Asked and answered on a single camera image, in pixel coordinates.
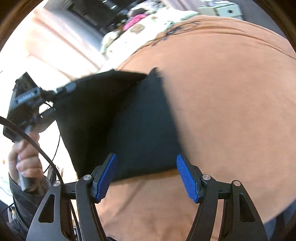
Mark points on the brown bed cover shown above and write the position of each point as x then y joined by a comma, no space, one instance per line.
231,86

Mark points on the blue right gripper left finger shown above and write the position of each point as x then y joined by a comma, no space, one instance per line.
102,177

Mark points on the person left hand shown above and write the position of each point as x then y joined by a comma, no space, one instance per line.
24,158

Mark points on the pink garment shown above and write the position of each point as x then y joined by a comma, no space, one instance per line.
133,21

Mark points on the black long sleeve shirt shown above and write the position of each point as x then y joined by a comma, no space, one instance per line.
125,113

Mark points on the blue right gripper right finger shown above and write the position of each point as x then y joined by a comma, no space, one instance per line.
191,178

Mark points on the white bedside cabinet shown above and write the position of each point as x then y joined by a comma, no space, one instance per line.
225,9

